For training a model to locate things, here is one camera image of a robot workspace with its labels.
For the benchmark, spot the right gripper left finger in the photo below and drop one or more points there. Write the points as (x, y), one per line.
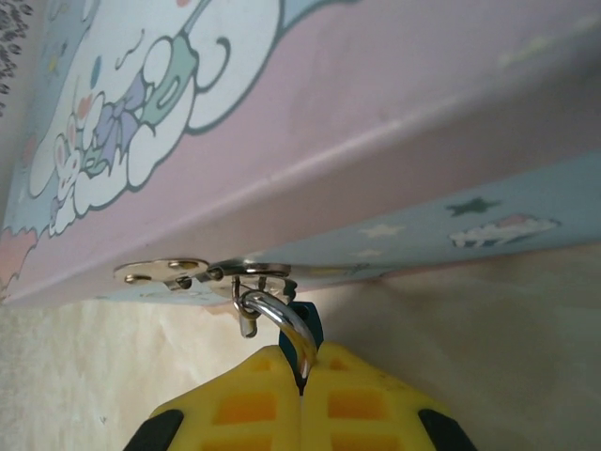
(244, 404)

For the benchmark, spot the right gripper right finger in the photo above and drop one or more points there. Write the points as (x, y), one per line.
(366, 404)

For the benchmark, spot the teal padlock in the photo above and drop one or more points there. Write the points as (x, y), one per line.
(312, 329)

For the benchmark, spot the cartoon print tin box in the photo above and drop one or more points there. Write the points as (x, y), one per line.
(328, 117)

